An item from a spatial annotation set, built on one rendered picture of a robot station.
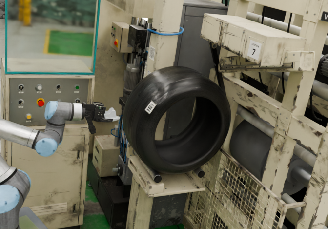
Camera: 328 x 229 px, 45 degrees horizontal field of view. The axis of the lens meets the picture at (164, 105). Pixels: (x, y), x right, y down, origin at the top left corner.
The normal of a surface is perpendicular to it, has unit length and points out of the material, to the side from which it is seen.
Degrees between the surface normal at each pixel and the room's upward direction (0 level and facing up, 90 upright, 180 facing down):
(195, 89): 79
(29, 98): 90
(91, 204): 0
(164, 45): 90
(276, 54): 90
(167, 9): 90
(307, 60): 72
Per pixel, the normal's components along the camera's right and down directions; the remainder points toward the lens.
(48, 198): 0.41, 0.37
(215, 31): -0.90, 0.02
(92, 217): 0.14, -0.93
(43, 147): 0.13, 0.36
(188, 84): 0.26, -0.42
